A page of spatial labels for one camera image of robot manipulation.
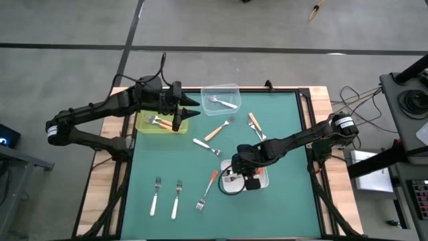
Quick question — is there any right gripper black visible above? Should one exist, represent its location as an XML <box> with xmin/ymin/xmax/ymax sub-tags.
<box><xmin>230</xmin><ymin>143</ymin><xmax>269</xmax><ymax>180</ymax></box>

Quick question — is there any grey metal cart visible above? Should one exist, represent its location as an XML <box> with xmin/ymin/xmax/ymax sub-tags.
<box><xmin>379</xmin><ymin>72</ymin><xmax>428</xmax><ymax>167</ymax></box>

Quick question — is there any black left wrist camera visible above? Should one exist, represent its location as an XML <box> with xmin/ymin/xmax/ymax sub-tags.
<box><xmin>135</xmin><ymin>76</ymin><xmax>164</xmax><ymax>98</ymax></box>

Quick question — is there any grey metal bench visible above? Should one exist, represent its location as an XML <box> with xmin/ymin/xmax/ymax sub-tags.
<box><xmin>0</xmin><ymin>144</ymin><xmax>56</xmax><ymax>235</ymax></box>

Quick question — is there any coiled black cable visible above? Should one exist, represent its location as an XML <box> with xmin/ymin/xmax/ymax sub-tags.
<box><xmin>397</xmin><ymin>89</ymin><xmax>428</xmax><ymax>121</ymax></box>

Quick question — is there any clear plastic bin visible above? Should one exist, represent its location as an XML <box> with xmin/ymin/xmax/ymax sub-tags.
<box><xmin>200</xmin><ymin>83</ymin><xmax>242</xmax><ymax>117</ymax></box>

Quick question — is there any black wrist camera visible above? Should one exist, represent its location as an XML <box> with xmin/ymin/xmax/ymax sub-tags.
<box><xmin>245</xmin><ymin>177</ymin><xmax>262</xmax><ymax>191</ymax></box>
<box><xmin>135</xmin><ymin>76</ymin><xmax>164</xmax><ymax>98</ymax></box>

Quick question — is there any white box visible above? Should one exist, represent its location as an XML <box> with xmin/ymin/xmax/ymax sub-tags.
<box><xmin>350</xmin><ymin>149</ymin><xmax>395</xmax><ymax>193</ymax></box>

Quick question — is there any black right camera cable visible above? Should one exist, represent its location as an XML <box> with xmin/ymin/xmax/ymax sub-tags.
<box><xmin>217</xmin><ymin>163</ymin><xmax>248</xmax><ymax>197</ymax></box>

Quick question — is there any white plastic bin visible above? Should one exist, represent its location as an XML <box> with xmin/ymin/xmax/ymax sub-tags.
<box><xmin>219</xmin><ymin>158</ymin><xmax>270</xmax><ymax>194</ymax></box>

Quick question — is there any black left camera cable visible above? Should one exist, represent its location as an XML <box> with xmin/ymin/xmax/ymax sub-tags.
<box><xmin>113</xmin><ymin>52</ymin><xmax>168</xmax><ymax>84</ymax></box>

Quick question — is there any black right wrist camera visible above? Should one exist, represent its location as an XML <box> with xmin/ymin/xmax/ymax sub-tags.
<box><xmin>245</xmin><ymin>177</ymin><xmax>262</xmax><ymax>191</ymax></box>

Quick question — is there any white handle steel fork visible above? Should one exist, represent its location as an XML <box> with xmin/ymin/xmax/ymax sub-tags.
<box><xmin>149</xmin><ymin>176</ymin><xmax>163</xmax><ymax>218</ymax></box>
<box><xmin>208</xmin><ymin>95</ymin><xmax>239</xmax><ymax>110</ymax></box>
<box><xmin>192</xmin><ymin>137</ymin><xmax>224</xmax><ymax>157</ymax></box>
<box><xmin>171</xmin><ymin>179</ymin><xmax>183</xmax><ymax>221</ymax></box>

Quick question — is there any black aluminium rig frame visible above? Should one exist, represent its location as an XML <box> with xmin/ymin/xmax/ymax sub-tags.
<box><xmin>72</xmin><ymin>80</ymin><xmax>365</xmax><ymax>241</ymax></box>

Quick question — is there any yellow translucent plastic bin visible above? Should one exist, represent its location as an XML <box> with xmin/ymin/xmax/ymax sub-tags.
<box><xmin>134</xmin><ymin>109</ymin><xmax>189</xmax><ymax>135</ymax></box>

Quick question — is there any dark computer with blue light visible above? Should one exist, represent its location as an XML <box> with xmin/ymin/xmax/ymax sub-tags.
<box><xmin>0</xmin><ymin>123</ymin><xmax>21</xmax><ymax>150</ymax></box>

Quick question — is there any black pole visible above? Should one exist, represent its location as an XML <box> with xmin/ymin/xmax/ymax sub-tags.
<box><xmin>394</xmin><ymin>55</ymin><xmax>428</xmax><ymax>85</ymax></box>

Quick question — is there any black floor cable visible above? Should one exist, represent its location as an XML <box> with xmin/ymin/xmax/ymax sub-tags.
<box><xmin>330</xmin><ymin>86</ymin><xmax>399</xmax><ymax>135</ymax></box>

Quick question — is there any green table mat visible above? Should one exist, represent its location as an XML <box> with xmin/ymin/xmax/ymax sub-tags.
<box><xmin>120</xmin><ymin>90</ymin><xmax>322</xmax><ymax>239</ymax></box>

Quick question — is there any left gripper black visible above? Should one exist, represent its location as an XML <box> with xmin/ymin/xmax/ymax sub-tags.
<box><xmin>156</xmin><ymin>81</ymin><xmax>202</xmax><ymax>133</ymax></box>

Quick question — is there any black stand beam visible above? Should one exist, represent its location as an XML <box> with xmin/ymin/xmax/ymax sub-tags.
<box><xmin>346</xmin><ymin>139</ymin><xmax>411</xmax><ymax>180</ymax></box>

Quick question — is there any black camera cable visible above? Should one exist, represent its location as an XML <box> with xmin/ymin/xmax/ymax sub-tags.
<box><xmin>217</xmin><ymin>163</ymin><xmax>248</xmax><ymax>197</ymax></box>
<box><xmin>113</xmin><ymin>52</ymin><xmax>168</xmax><ymax>84</ymax></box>

